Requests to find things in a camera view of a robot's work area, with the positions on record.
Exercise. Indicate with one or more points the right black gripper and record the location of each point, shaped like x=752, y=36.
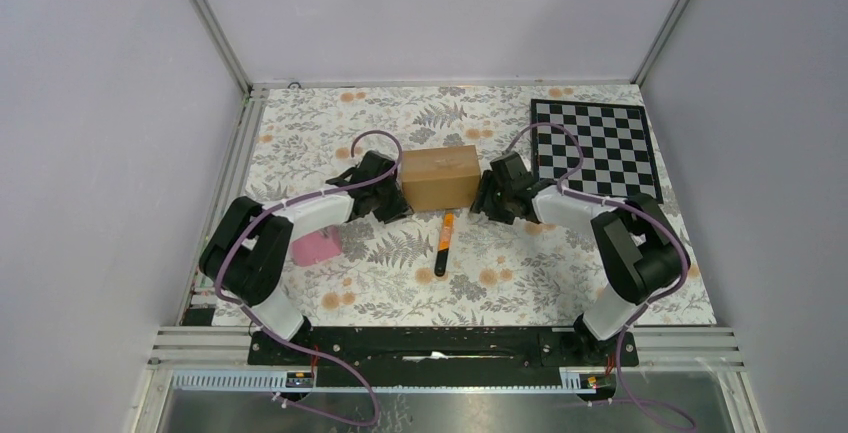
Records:
x=483, y=201

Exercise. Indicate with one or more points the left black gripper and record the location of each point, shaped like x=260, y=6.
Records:
x=399, y=209

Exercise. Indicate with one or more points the brown cardboard express box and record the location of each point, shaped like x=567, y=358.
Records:
x=440, y=178

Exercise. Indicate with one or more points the orange black utility knife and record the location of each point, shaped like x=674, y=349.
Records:
x=444, y=242

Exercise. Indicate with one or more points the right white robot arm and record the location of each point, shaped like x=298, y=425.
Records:
x=643, y=258

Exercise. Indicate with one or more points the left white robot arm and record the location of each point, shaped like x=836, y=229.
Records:
x=246, y=253

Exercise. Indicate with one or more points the floral patterned table mat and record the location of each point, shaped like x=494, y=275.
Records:
x=518, y=274

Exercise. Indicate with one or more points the pink plastic bag package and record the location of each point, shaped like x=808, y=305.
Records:
x=316, y=247

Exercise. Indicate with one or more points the black white chessboard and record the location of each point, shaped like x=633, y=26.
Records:
x=608, y=146

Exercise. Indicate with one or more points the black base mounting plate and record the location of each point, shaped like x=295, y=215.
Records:
x=412, y=352

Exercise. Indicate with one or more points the grey slotted cable duct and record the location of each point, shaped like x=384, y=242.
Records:
x=558, y=380

